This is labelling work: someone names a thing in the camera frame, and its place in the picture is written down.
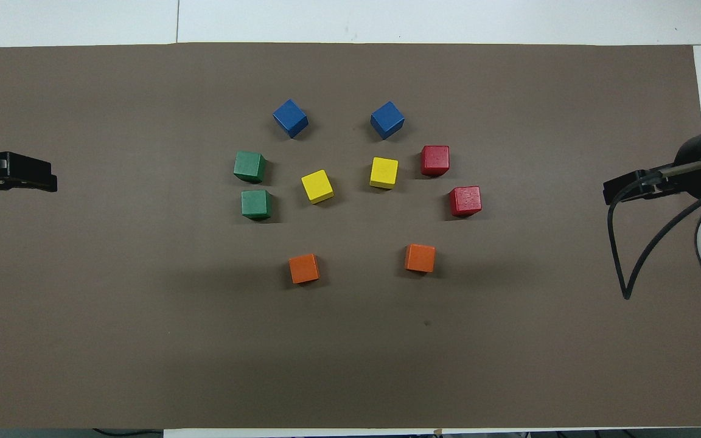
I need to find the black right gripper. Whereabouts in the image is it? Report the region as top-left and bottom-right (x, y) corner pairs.
(604, 159), (701, 206)

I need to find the red wooden cube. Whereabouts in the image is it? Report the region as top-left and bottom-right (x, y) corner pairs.
(420, 145), (450, 177)
(449, 186), (483, 218)

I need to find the green wooden cube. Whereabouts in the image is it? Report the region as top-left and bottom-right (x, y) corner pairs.
(241, 189), (273, 220)
(233, 150), (267, 184)

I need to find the orange wooden cube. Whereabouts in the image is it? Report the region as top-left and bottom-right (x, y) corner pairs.
(288, 253), (320, 285)
(405, 243), (436, 273)

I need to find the yellow wooden cube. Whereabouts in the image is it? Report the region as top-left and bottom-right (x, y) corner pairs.
(369, 156), (399, 190)
(301, 169), (335, 204)

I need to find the blue wooden cube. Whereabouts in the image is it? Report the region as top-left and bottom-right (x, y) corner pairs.
(370, 100), (406, 141)
(273, 99), (310, 139)

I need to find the brown table mat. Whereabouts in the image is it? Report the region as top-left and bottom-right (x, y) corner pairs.
(0, 43), (701, 430)

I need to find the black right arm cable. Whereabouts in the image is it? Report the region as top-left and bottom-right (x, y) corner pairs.
(607, 170), (701, 300)

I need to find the thin black floor cable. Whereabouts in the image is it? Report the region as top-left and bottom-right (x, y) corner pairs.
(93, 428), (164, 437)

